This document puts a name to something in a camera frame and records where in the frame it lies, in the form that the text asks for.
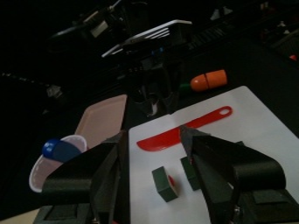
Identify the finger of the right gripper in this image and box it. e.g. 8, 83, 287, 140
130, 87, 159, 118
158, 87, 182, 116

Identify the blue round toy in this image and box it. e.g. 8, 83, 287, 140
42, 138, 83, 163

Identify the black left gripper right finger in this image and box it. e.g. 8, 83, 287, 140
179, 124, 299, 224

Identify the orange toy carrot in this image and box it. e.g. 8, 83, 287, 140
179, 69, 230, 93

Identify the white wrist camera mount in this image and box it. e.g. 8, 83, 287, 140
100, 19, 194, 59

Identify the green toy sushi roll piece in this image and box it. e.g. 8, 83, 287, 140
151, 165, 182, 203
179, 156, 202, 192

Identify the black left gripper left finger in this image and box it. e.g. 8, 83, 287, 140
32, 129, 131, 224

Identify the pink rectangular tray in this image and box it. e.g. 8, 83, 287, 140
74, 94, 129, 150

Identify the red plastic toy knife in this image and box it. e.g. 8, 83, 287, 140
135, 105, 234, 152

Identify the white cutting board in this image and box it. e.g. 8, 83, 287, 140
127, 85, 299, 224

